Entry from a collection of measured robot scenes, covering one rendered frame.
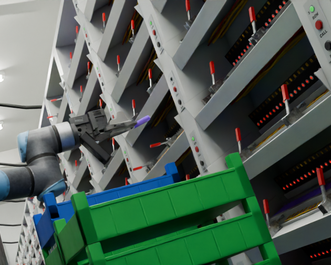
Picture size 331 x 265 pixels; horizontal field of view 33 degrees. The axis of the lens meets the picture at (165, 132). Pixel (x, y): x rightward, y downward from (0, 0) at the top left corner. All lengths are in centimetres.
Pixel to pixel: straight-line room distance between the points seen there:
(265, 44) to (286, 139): 21
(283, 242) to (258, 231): 43
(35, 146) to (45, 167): 8
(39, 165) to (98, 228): 86
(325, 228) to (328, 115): 25
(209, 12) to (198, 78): 30
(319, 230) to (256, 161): 24
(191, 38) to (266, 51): 36
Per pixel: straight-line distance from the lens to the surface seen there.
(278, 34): 120
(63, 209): 118
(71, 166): 372
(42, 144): 173
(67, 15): 297
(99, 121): 180
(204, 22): 149
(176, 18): 177
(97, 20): 254
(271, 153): 132
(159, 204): 90
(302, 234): 131
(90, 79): 265
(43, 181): 168
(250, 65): 132
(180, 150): 181
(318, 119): 114
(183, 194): 92
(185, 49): 161
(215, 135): 164
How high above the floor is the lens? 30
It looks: 15 degrees up
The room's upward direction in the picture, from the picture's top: 19 degrees counter-clockwise
